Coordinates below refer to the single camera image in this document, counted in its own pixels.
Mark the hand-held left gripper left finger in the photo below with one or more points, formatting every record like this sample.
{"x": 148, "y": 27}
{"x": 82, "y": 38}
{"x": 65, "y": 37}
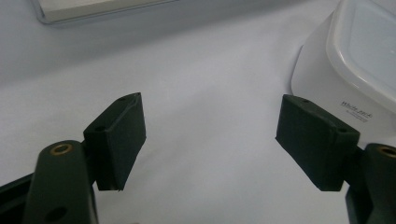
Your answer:
{"x": 118, "y": 143}

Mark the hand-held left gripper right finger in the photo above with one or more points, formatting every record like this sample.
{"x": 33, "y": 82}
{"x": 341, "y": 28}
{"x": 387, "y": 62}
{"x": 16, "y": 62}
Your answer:
{"x": 314, "y": 146}

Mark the white square lidded container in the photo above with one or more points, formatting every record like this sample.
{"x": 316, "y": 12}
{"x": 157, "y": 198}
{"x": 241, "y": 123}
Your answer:
{"x": 327, "y": 74}

